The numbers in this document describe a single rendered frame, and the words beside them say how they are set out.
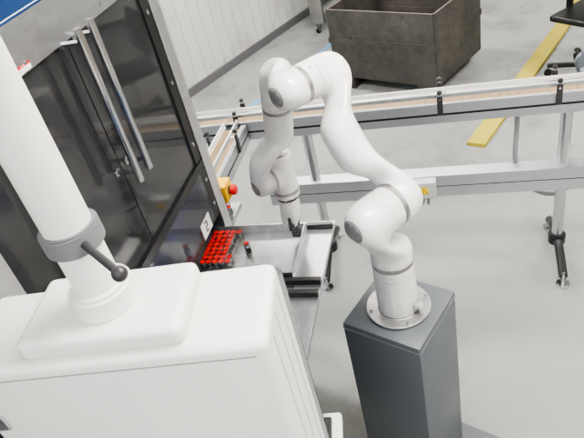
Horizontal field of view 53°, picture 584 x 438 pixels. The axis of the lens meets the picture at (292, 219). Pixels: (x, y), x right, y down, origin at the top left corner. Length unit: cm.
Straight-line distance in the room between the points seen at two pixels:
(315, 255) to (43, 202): 131
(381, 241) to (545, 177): 154
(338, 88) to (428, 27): 305
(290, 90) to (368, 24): 337
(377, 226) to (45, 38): 87
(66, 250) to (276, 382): 35
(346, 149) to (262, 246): 71
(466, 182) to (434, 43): 186
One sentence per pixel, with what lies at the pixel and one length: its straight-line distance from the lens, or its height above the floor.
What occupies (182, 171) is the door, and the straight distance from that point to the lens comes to 192.
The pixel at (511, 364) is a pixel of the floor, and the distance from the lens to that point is 277.
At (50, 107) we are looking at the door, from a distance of 140.
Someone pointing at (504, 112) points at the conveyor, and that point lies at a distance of 271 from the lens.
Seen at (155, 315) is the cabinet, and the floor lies 159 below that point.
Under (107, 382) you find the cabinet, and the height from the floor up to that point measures 150.
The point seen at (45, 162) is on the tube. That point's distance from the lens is 80.
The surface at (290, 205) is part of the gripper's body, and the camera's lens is 193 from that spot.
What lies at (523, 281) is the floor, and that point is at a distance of 312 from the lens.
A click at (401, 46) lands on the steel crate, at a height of 42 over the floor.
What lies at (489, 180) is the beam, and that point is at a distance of 291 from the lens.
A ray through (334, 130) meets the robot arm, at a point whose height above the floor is 145.
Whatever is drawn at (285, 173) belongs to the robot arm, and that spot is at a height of 119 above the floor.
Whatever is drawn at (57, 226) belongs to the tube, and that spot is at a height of 176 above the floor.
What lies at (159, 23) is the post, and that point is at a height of 167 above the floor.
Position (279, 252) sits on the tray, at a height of 88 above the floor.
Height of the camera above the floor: 216
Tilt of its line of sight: 36 degrees down
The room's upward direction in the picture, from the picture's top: 14 degrees counter-clockwise
